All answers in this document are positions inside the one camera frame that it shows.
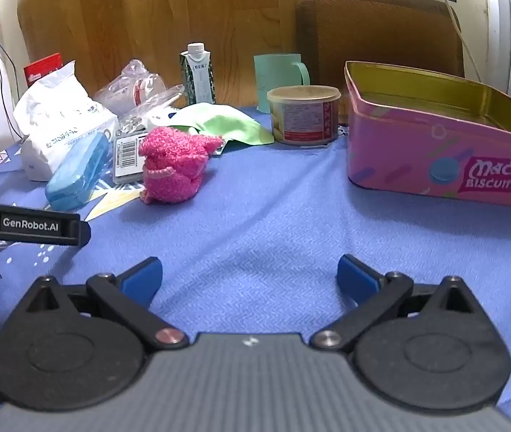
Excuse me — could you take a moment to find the clear box with barcode label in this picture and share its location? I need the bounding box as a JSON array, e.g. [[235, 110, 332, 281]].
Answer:
[[112, 134, 148, 185]]

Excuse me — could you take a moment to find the white tissue pack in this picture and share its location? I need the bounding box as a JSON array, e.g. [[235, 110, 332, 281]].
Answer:
[[13, 59, 119, 181]]

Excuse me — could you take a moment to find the clear plastic bag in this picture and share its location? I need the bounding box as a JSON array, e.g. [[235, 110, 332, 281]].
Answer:
[[92, 59, 167, 113]]

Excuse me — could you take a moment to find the teal plastic mug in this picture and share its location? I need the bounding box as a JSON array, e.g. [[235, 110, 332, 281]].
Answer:
[[254, 53, 311, 113]]

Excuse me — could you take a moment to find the clear plastic box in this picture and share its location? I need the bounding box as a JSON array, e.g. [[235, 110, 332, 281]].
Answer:
[[118, 85, 185, 132]]

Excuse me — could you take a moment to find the light green cloth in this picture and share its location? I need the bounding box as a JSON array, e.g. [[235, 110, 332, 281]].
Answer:
[[166, 103, 275, 145]]

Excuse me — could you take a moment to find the round can with clear lid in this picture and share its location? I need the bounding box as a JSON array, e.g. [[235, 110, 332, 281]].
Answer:
[[267, 85, 343, 146]]

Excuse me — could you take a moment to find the blue tablecloth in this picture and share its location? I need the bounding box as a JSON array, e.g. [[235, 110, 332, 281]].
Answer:
[[0, 103, 511, 419]]

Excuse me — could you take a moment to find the green patterned drink carton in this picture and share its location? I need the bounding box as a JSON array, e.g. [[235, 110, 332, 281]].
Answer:
[[179, 42, 217, 105]]

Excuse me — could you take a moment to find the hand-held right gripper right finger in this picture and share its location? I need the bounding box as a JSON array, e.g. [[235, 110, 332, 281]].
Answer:
[[309, 254, 480, 352]]

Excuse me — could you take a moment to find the pink fuzzy sock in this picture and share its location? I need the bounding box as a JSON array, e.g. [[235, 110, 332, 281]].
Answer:
[[140, 127, 221, 203]]

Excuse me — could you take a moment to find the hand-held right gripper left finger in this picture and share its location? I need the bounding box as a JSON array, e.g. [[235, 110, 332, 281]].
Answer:
[[24, 256, 190, 352]]

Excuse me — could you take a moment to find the blue plastic case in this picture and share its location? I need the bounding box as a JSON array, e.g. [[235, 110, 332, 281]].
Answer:
[[45, 132, 111, 211]]

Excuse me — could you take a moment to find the pink biscuit tin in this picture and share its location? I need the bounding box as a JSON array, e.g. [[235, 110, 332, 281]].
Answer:
[[344, 60, 511, 211]]

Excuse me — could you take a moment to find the brown cushion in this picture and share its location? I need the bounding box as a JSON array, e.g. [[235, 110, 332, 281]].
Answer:
[[295, 0, 465, 100]]

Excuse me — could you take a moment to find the wooden board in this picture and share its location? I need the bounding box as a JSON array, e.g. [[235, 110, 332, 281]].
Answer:
[[16, 0, 324, 113]]

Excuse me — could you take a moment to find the white cable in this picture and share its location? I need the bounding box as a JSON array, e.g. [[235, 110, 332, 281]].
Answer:
[[424, 0, 485, 82]]

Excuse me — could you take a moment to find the red box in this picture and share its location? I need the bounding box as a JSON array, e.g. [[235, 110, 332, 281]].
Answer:
[[23, 53, 64, 87]]

